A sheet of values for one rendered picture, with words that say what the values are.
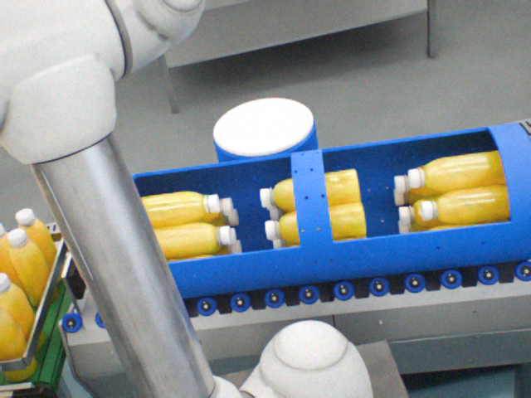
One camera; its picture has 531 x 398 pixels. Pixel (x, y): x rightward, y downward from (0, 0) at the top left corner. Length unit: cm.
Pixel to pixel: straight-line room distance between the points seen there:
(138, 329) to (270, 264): 62
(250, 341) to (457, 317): 45
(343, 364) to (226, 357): 67
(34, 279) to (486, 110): 267
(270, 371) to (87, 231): 35
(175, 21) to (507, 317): 109
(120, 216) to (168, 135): 324
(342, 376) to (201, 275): 54
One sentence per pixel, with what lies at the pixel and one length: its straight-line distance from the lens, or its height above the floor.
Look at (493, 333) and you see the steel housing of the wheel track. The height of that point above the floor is 81.
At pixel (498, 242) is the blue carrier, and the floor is 109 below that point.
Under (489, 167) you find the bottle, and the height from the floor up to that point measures 118.
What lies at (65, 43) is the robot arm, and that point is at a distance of 82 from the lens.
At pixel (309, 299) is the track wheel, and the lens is 162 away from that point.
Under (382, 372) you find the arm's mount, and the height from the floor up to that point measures 101.
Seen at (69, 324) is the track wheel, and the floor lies 96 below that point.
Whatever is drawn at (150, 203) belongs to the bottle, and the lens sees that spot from 159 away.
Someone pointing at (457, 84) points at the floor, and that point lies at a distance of 416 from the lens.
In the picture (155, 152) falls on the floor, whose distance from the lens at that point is 399.
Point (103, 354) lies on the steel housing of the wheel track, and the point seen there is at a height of 88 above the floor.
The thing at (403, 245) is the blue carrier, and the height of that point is 111.
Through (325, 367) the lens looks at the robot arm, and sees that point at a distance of 106.
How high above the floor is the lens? 211
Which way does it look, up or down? 37 degrees down
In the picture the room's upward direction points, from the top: 11 degrees counter-clockwise
